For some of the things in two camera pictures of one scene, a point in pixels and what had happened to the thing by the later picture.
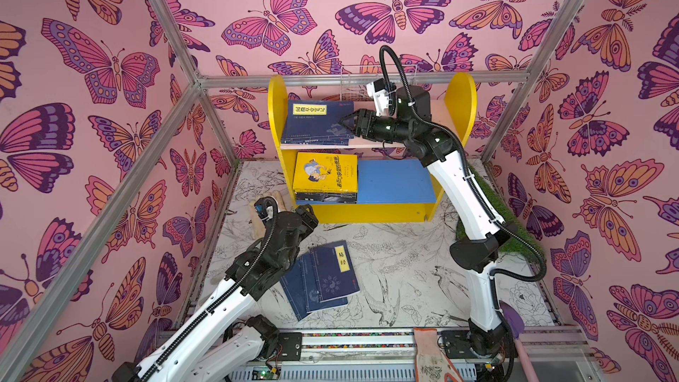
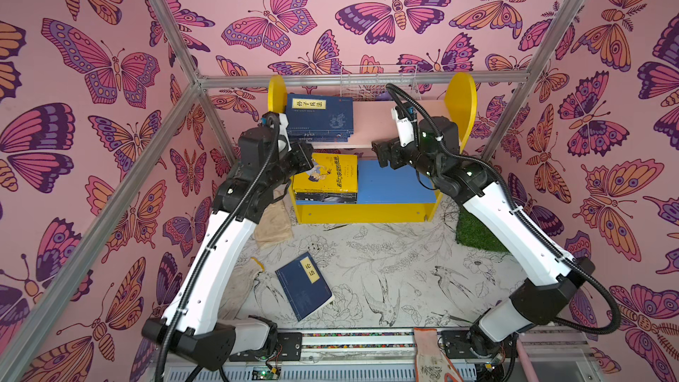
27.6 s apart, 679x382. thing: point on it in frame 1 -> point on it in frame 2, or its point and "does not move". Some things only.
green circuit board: [265, 373] does not move
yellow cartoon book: [325, 173] does not move
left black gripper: [307, 222] -> [291, 152]
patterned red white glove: [431, 363] does not move
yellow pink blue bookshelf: [340, 177] does not move
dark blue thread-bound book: [300, 287] -> [319, 118]
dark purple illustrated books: [334, 197] does not move
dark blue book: [334, 272] -> [322, 135]
